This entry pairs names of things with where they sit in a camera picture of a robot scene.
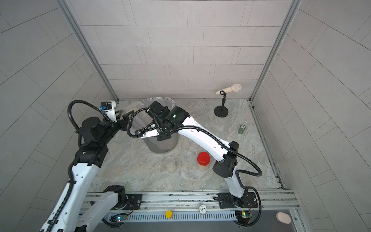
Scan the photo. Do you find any grey mesh waste bin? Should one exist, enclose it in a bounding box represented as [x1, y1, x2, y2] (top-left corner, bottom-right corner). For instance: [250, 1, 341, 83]
[142, 97, 179, 154]

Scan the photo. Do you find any clear jar lid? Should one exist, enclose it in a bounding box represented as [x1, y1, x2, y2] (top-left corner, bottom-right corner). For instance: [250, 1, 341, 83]
[181, 141, 191, 150]

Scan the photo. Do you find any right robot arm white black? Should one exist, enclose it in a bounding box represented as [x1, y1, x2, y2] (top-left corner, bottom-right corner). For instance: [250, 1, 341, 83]
[122, 101, 262, 227]

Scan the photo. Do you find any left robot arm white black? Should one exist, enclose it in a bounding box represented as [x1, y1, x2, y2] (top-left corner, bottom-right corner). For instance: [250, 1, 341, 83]
[40, 100, 134, 232]

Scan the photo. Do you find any red lidded rice jar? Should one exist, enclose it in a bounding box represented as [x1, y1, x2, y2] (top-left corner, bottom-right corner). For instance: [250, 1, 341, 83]
[197, 152, 210, 171]

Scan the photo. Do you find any clear plastic bin liner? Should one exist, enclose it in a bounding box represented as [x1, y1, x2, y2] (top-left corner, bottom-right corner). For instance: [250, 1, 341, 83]
[131, 97, 176, 132]

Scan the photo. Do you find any black stand with round base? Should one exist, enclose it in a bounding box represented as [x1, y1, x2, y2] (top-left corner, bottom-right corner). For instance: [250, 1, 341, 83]
[214, 90, 229, 118]

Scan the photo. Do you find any left circuit board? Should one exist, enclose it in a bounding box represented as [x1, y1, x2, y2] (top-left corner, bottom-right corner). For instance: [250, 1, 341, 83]
[110, 213, 128, 222]

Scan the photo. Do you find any circuit board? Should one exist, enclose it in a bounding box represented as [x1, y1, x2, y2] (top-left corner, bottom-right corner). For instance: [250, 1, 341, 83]
[235, 211, 254, 224]
[110, 213, 128, 222]

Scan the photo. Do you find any yellow round button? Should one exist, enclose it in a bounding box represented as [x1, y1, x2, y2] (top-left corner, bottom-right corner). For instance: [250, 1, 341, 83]
[165, 210, 173, 218]

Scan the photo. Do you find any right circuit board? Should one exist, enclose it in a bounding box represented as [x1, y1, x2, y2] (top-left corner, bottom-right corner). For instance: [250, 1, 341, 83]
[235, 211, 254, 224]

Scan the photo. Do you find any pink oval pad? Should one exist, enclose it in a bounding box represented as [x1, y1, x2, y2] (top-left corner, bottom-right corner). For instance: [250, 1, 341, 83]
[276, 212, 292, 224]

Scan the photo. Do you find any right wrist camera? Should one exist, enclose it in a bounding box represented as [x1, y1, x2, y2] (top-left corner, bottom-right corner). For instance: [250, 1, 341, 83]
[140, 129, 159, 138]

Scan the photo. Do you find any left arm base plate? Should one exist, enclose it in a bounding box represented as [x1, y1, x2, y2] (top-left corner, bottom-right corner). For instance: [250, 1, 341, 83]
[112, 194, 143, 211]

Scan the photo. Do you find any beige handle on stand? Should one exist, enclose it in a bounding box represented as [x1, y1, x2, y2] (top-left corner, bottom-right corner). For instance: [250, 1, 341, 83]
[216, 84, 242, 95]

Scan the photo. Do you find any aluminium rail frame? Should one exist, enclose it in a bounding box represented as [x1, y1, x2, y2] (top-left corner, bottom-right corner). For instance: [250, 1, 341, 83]
[80, 189, 299, 223]

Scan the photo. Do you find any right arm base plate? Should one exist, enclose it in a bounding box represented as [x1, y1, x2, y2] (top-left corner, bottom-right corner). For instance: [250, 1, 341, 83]
[214, 190, 259, 209]

